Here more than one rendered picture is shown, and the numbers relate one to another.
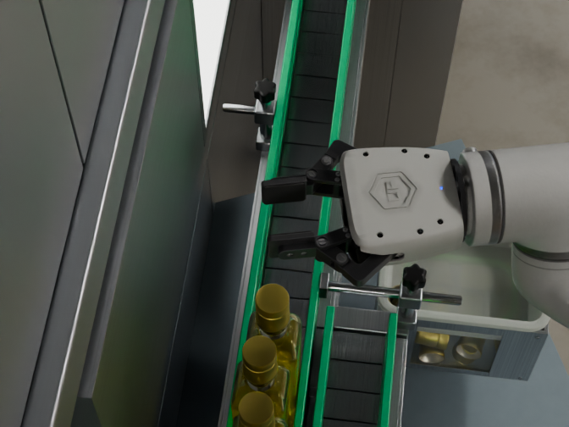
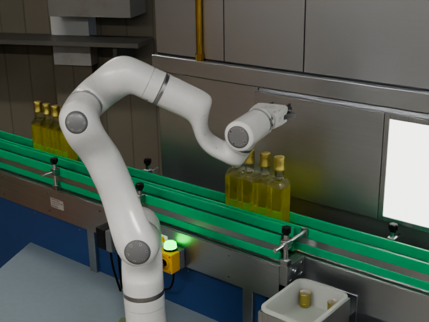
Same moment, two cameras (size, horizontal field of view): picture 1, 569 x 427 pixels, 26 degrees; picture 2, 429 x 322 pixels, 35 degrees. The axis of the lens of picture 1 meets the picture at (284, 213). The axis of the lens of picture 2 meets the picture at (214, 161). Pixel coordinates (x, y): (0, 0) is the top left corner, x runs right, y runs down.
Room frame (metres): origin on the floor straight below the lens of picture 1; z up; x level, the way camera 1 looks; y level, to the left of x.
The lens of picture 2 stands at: (1.44, -1.83, 2.02)
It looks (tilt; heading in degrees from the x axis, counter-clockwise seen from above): 19 degrees down; 122
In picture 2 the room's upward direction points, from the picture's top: 1 degrees counter-clockwise
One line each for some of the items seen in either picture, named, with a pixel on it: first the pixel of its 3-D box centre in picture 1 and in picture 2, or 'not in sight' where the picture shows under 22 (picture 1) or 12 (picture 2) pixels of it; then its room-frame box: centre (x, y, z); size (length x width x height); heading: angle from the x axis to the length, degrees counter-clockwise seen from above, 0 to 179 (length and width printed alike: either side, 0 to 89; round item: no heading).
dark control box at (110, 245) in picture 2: not in sight; (111, 236); (-0.06, -0.11, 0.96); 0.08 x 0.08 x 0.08; 83
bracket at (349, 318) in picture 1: (369, 329); (292, 269); (0.65, -0.11, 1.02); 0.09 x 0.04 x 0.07; 83
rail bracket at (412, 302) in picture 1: (389, 296); (290, 243); (0.65, -0.13, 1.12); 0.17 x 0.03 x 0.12; 83
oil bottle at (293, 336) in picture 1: (273, 367); (278, 208); (0.54, 0.01, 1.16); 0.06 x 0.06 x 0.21; 83
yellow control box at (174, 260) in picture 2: not in sight; (170, 259); (0.22, -0.14, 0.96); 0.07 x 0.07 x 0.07; 83
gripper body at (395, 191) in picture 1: (406, 205); (266, 117); (0.56, -0.11, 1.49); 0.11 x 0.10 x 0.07; 97
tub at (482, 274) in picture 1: (462, 276); (304, 314); (0.75, -0.24, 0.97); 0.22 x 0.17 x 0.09; 83
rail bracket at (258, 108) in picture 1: (249, 114); (394, 241); (0.91, 0.05, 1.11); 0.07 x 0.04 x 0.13; 83
